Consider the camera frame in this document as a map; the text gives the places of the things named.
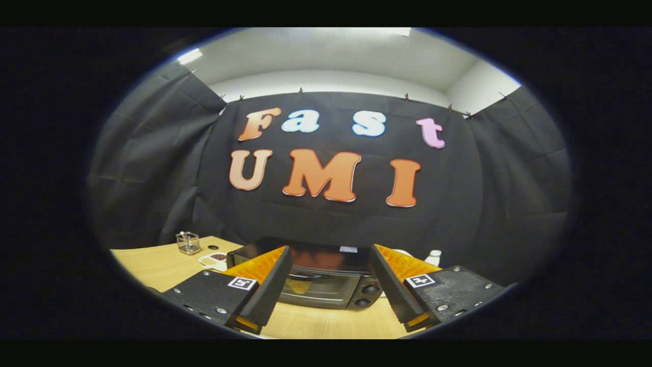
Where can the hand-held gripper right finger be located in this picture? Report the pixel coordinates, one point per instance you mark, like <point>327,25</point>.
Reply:
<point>395,288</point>

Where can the golden croissant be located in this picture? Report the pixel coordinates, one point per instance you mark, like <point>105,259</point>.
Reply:
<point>301,286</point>

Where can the black toaster oven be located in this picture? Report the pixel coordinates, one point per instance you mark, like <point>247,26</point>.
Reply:
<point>331,293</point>

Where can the large ceiling light panel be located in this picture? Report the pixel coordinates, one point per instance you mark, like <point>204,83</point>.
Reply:
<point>400,31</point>

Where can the white bottle green label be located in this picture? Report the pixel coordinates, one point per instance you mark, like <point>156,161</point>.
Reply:
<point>434,257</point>

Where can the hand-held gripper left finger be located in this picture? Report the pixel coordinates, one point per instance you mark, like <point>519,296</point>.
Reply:
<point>270,288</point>

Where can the metal mesh utensil holder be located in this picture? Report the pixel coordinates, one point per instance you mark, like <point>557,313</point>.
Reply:
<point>188,243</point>

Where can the small ceiling light panel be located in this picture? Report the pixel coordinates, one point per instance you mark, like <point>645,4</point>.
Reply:
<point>189,56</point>

